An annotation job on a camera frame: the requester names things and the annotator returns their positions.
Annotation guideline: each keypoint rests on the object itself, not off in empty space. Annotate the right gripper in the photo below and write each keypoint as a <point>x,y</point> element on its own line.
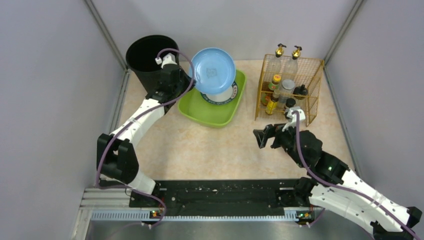
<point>274,139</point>

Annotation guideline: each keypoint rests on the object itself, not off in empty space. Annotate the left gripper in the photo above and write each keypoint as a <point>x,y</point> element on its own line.
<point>180,79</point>

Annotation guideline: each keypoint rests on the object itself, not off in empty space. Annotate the blue plate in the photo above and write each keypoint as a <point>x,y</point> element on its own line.
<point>214,70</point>

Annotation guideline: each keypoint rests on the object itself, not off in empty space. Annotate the small brown cap bottle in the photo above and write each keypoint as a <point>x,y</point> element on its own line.
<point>272,103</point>

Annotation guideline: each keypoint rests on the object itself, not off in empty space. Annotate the white plate with green rim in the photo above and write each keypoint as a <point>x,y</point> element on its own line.
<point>222,98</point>

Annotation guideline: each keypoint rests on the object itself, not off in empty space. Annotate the small dark spice bottle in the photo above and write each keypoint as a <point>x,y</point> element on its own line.
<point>290,102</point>

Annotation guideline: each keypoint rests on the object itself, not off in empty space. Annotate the black lid jar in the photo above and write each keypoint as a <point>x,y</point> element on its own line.
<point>300,92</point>

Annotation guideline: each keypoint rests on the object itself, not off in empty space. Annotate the clear glass bottle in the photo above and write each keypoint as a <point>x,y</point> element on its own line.
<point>291,66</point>

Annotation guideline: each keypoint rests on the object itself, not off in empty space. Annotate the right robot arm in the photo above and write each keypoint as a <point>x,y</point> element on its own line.
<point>332,185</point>

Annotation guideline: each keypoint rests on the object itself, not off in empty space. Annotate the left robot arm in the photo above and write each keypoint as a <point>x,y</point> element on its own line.
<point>117,165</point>

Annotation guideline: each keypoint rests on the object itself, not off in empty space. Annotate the green plastic basin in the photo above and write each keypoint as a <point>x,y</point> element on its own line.
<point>194,107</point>

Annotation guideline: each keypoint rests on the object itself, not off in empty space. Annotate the black plastic trash bin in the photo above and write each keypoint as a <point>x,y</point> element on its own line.
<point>140,58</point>

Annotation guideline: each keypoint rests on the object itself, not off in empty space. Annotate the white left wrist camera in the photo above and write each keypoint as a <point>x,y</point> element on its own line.
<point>168,59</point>

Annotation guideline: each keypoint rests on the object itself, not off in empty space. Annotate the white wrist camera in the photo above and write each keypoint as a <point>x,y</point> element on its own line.
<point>295,115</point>
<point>168,59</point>

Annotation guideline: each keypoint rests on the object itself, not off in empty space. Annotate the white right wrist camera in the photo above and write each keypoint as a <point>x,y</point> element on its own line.
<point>295,115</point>

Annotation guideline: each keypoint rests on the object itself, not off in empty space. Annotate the gold wire rack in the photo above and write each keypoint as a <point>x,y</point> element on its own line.
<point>310,72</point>

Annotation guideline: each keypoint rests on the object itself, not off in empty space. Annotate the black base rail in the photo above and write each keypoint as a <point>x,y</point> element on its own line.
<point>228,200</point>

